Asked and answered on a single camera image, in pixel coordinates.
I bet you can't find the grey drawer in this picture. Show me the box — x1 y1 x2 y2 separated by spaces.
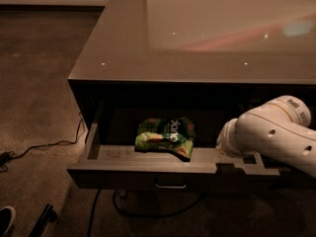
67 103 279 192

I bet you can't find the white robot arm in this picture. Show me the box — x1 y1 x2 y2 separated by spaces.
216 96 316 178

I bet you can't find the dark cabinet with glossy top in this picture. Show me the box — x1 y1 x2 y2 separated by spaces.
67 0 316 193

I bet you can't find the green snack bag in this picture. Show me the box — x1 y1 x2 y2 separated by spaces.
135 118 197 159

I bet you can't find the black metal stand piece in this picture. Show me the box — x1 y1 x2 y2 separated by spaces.
29 203 58 237

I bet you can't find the shoe with white sole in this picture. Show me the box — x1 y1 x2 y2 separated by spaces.
0 205 16 237

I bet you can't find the thick black floor cable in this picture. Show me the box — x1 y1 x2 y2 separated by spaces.
86 189 208 237

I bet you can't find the thin black cable with adapter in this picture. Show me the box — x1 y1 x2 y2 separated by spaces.
0 112 85 174

